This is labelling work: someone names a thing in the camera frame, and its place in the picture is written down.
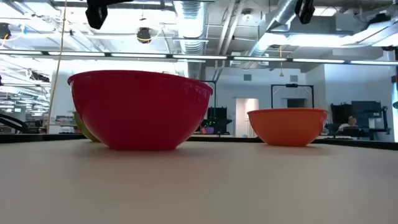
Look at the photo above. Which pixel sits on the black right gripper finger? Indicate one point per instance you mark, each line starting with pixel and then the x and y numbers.
pixel 304 11

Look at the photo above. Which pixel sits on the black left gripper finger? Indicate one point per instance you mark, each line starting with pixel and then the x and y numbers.
pixel 96 15

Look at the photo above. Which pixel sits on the green plastic bowl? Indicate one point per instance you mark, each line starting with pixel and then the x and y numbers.
pixel 81 127

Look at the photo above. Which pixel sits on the orange plastic bowl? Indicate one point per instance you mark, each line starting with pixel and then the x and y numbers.
pixel 287 127

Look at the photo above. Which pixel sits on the stacked red yellow green bowls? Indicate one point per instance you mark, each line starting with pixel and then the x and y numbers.
pixel 140 112

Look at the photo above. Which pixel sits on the person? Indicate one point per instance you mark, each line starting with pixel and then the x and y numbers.
pixel 350 122

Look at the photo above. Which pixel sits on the white door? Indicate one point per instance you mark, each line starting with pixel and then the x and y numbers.
pixel 246 116

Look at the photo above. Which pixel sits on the black station with green lights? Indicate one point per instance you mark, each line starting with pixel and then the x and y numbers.
pixel 217 119

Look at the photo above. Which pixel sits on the slanted silver ceiling duct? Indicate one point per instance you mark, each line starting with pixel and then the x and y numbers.
pixel 275 25

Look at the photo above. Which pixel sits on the black dome ceiling camera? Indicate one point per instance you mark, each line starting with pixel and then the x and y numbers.
pixel 144 35

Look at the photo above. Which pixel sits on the black gantry frame stand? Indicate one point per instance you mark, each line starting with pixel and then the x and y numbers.
pixel 292 85

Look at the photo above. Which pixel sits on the round silver ceiling duct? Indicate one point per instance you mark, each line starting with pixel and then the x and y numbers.
pixel 191 28

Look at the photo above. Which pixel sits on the long ceiling light rail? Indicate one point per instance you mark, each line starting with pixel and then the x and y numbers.
pixel 199 57

